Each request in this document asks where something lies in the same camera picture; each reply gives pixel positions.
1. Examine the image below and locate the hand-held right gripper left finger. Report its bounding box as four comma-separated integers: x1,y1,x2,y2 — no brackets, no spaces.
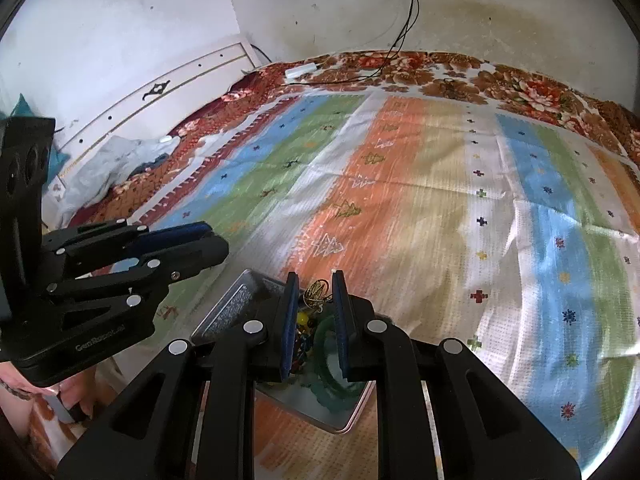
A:
56,271,301,480

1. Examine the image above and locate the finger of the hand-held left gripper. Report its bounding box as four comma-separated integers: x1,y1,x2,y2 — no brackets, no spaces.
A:
46,235,230,333
41,220,215,266

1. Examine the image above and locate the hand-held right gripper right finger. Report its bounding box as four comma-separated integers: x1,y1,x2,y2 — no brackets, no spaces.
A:
331,270,583,480

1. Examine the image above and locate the green jade bangle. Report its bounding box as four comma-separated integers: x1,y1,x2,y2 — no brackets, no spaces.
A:
310,310,346,386

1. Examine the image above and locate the multicolour glass bead bracelet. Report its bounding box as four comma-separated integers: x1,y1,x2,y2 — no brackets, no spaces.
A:
294,280,332,368

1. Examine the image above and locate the metal tin box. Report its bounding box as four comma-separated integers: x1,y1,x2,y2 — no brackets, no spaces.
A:
191,268,377,434

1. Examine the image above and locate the person's left hand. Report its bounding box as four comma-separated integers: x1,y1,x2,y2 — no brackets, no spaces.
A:
42,370,98,423

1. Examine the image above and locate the grey cloth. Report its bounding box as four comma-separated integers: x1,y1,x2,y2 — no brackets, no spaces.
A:
60,135,181,216

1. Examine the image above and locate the white headboard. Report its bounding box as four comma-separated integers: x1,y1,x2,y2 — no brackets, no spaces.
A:
42,40,261,196

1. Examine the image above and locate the striped printed mat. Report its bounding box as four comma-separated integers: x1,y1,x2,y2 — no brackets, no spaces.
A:
135,87,640,471

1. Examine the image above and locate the brown floral blanket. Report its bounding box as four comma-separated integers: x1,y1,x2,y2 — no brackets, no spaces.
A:
30,50,640,476

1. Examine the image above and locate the short black cable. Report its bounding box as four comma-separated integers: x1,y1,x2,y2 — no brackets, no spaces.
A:
248,42,275,67

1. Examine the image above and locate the black charging cable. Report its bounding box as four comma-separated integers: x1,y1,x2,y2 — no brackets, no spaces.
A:
287,0,416,86
320,0,421,81

